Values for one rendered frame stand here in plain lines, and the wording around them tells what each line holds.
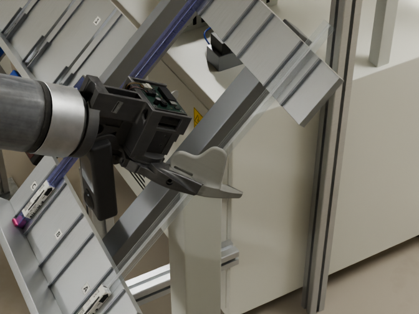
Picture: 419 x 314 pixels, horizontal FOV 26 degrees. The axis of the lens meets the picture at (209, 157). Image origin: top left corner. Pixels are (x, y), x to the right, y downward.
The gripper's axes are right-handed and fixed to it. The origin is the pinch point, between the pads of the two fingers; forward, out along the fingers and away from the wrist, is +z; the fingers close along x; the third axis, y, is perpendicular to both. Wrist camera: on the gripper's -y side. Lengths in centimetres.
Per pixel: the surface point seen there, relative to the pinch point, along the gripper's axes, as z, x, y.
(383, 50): 65, 45, 4
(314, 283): 79, 39, -50
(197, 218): 9.8, 8.0, -14.1
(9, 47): 2, 66, -22
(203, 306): 19.8, 8.0, -30.2
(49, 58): 6, 57, -18
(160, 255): 64, 72, -72
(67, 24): 8, 60, -12
